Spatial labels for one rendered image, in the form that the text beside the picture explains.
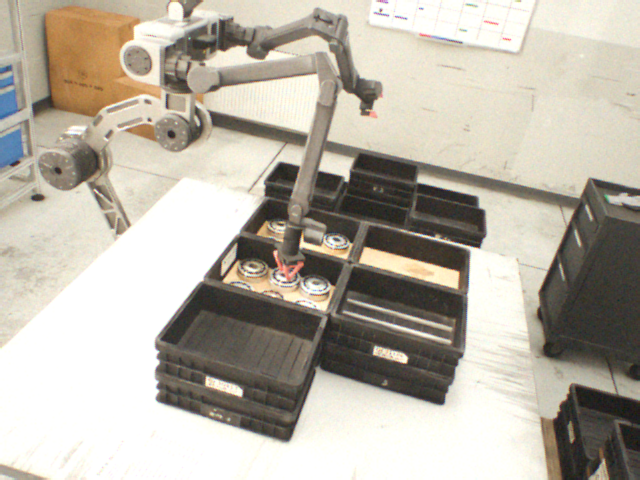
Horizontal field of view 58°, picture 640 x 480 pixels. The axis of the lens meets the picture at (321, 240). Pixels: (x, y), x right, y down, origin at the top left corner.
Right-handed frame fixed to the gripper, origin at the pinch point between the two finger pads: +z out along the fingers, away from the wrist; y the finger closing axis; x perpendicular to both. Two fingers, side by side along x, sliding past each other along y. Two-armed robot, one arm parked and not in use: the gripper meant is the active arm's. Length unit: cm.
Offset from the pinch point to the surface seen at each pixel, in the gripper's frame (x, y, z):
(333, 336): -1.5, -30.4, 1.6
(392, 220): -119, 85, 47
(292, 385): 23, -50, -6
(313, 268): -10.1, -0.9, -0.8
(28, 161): 57, 220, 65
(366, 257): -37.0, 5.1, 3.3
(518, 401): -54, -64, 14
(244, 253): 7.9, 16.1, 1.6
